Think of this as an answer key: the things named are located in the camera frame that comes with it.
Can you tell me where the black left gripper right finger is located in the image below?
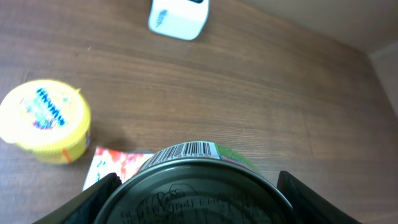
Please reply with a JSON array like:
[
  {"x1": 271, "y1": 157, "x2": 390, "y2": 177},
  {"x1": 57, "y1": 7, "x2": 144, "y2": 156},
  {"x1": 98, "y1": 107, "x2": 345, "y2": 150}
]
[{"x1": 277, "y1": 170, "x2": 361, "y2": 224}]

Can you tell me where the white barcode scanner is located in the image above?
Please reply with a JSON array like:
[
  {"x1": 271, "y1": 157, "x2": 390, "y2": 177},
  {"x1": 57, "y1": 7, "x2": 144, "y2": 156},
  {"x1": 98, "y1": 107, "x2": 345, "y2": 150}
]
[{"x1": 148, "y1": 0, "x2": 210, "y2": 40}]

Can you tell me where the yellow mentos gum bottle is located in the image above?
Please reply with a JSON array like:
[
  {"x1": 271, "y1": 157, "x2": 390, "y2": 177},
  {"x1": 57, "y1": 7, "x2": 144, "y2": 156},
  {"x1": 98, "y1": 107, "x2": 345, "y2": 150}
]
[{"x1": 1, "y1": 80, "x2": 91, "y2": 164}]

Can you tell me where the red white snack packet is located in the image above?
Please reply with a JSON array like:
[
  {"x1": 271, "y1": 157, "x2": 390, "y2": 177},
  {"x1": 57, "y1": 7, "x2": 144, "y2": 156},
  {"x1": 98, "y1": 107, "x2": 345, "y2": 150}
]
[{"x1": 82, "y1": 147, "x2": 153, "y2": 191}]

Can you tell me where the round tin can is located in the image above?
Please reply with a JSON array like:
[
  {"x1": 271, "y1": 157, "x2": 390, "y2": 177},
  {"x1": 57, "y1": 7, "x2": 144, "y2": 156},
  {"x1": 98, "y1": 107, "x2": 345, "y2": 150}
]
[{"x1": 95, "y1": 141, "x2": 298, "y2": 224}]

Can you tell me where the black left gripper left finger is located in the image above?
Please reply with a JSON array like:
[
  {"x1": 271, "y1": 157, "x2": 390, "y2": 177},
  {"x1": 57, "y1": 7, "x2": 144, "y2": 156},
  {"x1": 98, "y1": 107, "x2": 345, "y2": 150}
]
[{"x1": 34, "y1": 173, "x2": 122, "y2": 224}]

